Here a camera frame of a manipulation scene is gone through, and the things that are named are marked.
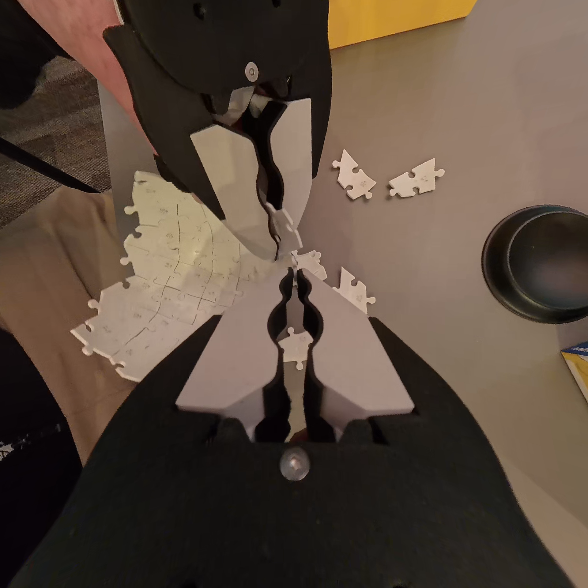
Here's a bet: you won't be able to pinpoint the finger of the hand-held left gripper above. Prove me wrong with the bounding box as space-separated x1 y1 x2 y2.
257 96 317 230
190 124 279 262

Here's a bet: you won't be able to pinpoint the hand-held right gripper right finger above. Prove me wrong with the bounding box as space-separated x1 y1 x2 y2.
296 269 415 443

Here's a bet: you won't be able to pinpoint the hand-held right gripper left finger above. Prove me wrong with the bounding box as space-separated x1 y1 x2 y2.
175 268 295 443

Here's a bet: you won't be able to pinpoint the white-backed puzzle piece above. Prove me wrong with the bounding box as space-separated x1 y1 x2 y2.
292 249 328 282
332 268 376 315
278 327 314 370

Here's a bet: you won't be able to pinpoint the partly built puzzle ball shell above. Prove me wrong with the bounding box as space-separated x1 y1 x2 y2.
70 170 304 382

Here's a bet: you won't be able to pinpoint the white-backed joined puzzle pieces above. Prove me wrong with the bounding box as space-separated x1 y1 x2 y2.
388 158 445 198
332 149 377 200

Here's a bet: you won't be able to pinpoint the black ball stand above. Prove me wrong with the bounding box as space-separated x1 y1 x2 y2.
481 205 588 324

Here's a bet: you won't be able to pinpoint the blue puzzle box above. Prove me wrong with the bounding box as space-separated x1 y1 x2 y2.
561 341 588 405

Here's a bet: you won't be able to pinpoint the person's left hand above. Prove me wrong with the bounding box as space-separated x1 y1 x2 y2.
28 0 155 153

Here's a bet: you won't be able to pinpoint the yellow cardboard box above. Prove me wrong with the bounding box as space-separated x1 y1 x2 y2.
328 0 478 50

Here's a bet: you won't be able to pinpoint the black metal chair base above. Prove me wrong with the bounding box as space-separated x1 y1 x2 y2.
0 135 101 194

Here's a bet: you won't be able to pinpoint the person's beige trousers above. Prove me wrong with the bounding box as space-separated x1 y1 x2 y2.
0 188 138 465

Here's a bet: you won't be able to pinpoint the person's black jacket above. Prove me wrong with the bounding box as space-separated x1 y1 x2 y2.
0 322 83 588

